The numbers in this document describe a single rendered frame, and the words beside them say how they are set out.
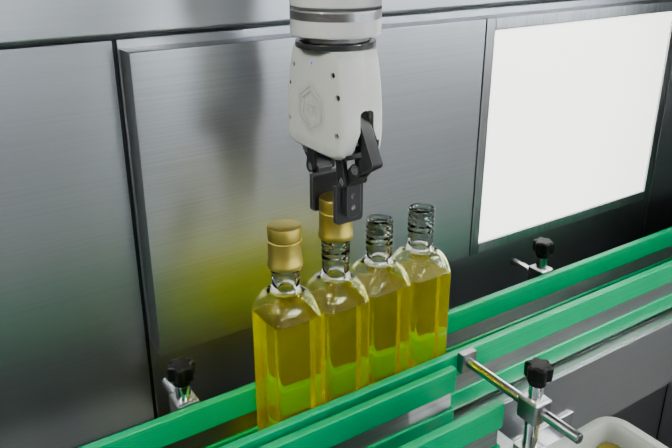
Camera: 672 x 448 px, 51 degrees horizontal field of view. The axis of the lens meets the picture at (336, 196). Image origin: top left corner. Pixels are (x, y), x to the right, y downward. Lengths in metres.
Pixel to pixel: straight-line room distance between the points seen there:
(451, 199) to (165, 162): 0.42
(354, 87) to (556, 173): 0.58
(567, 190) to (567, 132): 0.10
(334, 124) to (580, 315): 0.51
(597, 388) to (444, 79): 0.49
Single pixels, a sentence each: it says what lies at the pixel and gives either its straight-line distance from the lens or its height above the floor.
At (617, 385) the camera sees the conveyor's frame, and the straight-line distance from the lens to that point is 1.14.
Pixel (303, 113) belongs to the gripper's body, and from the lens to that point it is 0.68.
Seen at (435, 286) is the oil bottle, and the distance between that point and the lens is 0.81.
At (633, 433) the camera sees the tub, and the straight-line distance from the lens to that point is 1.01.
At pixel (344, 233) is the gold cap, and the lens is 0.71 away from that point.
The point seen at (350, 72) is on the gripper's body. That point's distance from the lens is 0.62.
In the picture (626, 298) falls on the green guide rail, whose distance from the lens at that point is 1.09.
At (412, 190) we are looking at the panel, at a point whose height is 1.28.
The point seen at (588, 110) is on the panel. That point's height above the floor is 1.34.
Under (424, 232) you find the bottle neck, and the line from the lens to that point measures 0.78.
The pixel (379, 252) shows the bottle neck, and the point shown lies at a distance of 0.76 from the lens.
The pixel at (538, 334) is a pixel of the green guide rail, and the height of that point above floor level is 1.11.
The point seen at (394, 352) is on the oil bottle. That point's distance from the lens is 0.81.
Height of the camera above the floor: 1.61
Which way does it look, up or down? 21 degrees down
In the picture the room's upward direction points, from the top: straight up
